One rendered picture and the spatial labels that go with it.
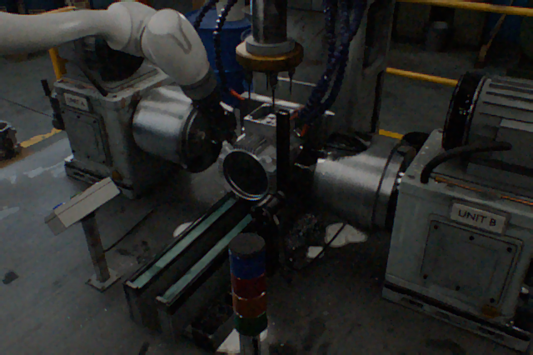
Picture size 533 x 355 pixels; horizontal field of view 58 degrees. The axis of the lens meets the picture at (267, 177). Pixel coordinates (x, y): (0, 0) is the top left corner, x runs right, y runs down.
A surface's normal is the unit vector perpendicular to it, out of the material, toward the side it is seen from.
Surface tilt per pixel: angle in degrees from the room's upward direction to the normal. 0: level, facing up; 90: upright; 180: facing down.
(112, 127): 89
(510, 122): 0
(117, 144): 89
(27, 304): 0
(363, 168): 43
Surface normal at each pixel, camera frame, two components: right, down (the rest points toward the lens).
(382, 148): -0.13, -0.72
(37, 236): -0.01, -0.84
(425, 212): -0.51, 0.46
